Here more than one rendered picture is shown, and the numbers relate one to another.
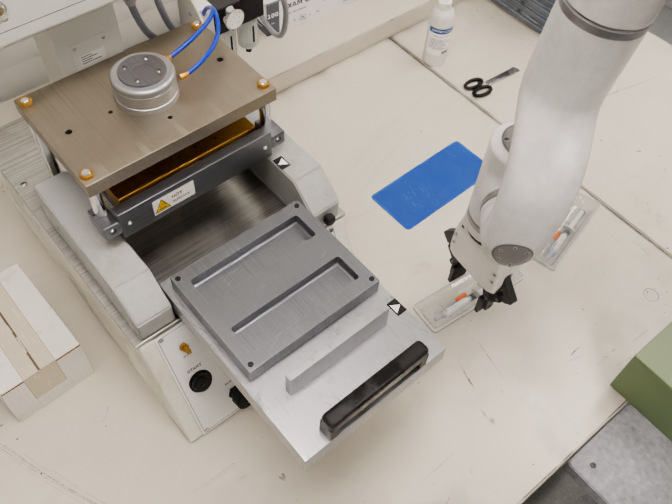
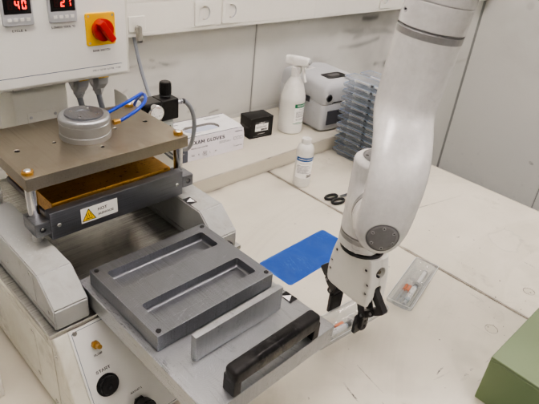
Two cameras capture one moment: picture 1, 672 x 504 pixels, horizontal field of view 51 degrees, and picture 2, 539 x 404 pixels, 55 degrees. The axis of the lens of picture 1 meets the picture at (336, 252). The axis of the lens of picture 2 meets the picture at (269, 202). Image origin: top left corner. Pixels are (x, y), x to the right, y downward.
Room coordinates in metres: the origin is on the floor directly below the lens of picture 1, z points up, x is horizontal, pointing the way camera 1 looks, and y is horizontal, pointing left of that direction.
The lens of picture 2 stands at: (-0.12, 0.00, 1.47)
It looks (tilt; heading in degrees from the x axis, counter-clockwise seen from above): 30 degrees down; 356
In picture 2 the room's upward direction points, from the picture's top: 6 degrees clockwise
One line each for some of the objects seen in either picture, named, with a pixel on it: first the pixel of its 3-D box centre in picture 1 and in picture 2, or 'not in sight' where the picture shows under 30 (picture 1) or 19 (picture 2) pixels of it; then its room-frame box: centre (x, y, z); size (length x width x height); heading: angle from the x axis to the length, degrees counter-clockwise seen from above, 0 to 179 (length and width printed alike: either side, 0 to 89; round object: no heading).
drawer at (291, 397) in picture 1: (299, 314); (204, 301); (0.43, 0.04, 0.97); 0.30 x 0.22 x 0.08; 44
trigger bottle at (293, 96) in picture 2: not in sight; (293, 94); (1.51, -0.15, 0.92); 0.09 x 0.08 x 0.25; 63
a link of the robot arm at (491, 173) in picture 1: (513, 181); (374, 195); (0.59, -0.21, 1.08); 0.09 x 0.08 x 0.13; 176
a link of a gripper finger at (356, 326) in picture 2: (492, 301); (366, 320); (0.56, -0.24, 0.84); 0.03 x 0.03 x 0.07; 38
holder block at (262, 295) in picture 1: (275, 284); (183, 278); (0.47, 0.07, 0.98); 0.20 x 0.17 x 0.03; 134
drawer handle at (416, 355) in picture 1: (375, 388); (274, 349); (0.34, -0.06, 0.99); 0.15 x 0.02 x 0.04; 134
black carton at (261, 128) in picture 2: not in sight; (256, 123); (1.45, -0.04, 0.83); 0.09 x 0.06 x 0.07; 125
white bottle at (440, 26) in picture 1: (439, 31); (303, 161); (1.22, -0.18, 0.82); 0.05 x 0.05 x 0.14
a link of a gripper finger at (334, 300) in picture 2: (455, 260); (331, 292); (0.63, -0.18, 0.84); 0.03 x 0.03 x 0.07; 38
